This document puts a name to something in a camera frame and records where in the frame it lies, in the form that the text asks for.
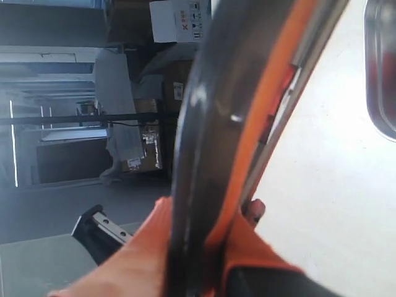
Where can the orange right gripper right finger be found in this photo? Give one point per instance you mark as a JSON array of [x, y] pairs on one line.
[[240, 263]]

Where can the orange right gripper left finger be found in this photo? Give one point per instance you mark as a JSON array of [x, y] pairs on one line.
[[138, 268]]

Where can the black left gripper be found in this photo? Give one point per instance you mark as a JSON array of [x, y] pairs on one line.
[[99, 236]]

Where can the dark transparent lunch box lid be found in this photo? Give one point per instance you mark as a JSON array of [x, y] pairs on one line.
[[244, 59]]

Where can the brown cardboard boxes stack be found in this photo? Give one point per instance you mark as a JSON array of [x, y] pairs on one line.
[[159, 135]]

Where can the white cardboard box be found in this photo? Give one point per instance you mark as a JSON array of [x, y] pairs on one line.
[[179, 21]]

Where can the steel two-compartment lunch box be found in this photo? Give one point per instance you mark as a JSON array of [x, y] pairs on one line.
[[379, 54]]

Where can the black camera stand pole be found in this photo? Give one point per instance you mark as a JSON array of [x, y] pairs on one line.
[[80, 119]]

